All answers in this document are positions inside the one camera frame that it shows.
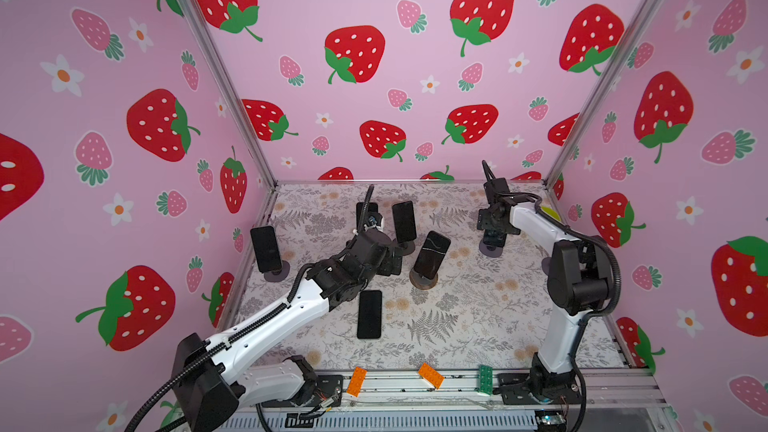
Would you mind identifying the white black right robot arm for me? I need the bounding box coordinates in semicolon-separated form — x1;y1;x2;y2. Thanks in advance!
477;192;621;403

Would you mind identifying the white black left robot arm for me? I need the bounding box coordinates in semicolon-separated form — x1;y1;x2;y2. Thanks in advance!
126;228;403;431

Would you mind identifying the grey stand right rear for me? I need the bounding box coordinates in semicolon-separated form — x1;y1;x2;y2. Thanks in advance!
479;243;503;258

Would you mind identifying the grey stand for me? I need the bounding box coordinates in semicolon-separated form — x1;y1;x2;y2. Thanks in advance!
398;241;415;256
263;260;290;283
479;243;503;258
541;257;551;275

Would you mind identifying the grey stand rear middle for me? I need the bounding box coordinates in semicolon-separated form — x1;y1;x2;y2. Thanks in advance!
398;241;415;256

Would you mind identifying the grey stand far right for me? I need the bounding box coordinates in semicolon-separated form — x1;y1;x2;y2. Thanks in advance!
541;257;551;275

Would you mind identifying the grey stand far left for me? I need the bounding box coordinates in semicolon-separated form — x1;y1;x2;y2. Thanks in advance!
263;260;290;283

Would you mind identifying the lime green plastic bowl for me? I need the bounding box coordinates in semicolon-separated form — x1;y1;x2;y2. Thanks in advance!
540;206;562;223

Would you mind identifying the orange brick left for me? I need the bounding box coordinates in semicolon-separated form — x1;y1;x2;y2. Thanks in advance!
346;367;367;397

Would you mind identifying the orange brick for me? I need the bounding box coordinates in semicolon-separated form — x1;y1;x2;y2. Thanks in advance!
418;363;445;390
346;367;367;397

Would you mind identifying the orange brick middle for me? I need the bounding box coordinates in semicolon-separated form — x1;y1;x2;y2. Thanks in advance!
418;363;445;390

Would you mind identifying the green brick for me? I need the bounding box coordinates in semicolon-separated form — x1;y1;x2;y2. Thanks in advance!
477;365;494;396

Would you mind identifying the aluminium corner post right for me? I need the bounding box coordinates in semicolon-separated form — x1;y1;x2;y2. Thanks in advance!
543;0;664;192

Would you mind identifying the aluminium corner post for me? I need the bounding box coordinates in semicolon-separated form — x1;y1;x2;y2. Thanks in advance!
177;0;277;191
543;0;664;192

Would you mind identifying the aluminium front rail base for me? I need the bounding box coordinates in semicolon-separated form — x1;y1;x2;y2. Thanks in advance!
173;368;679;432

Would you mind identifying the aluminium corner post left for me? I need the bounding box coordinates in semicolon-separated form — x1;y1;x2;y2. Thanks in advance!
177;0;277;191

